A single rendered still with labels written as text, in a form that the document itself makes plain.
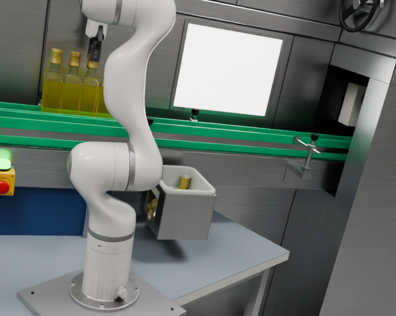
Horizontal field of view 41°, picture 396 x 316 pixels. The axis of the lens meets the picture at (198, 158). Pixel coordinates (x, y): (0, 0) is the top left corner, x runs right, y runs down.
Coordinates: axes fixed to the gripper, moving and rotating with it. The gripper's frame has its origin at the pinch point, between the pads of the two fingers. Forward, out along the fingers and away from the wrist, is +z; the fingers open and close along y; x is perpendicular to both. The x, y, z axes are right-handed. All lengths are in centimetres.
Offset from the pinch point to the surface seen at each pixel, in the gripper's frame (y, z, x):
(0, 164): 20.5, 32.0, -26.6
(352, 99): -8, 5, 113
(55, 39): -12.3, -1.1, -10.7
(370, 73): 12, -9, 101
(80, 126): 13.4, 20.9, -3.9
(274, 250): 25, 58, 70
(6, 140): 13.3, 27.1, -25.0
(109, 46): -12.2, -1.7, 7.6
